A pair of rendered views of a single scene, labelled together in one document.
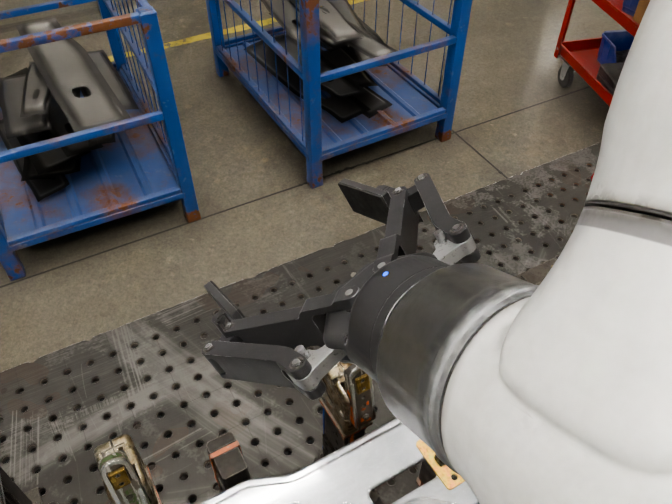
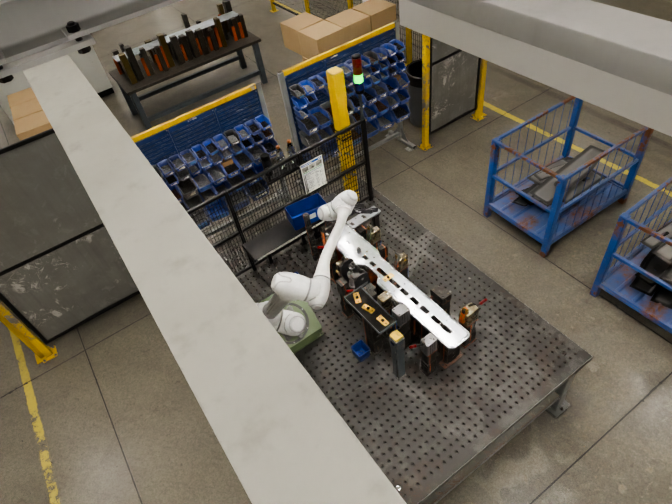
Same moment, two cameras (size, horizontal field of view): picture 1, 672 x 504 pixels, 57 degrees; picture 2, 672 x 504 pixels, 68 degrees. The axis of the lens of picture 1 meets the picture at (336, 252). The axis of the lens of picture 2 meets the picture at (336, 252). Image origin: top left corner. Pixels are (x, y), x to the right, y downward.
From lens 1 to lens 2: 304 cm
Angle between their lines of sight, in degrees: 60
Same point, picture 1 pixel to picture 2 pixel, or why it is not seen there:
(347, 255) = (477, 275)
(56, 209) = (513, 209)
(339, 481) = (380, 262)
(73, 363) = (416, 227)
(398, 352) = not seen: hidden behind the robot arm
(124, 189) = (535, 224)
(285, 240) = (546, 291)
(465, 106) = not seen: outside the picture
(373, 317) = not seen: hidden behind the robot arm
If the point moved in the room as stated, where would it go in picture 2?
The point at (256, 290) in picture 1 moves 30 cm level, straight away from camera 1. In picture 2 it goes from (454, 256) to (488, 245)
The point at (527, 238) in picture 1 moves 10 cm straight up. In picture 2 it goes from (507, 325) to (509, 317)
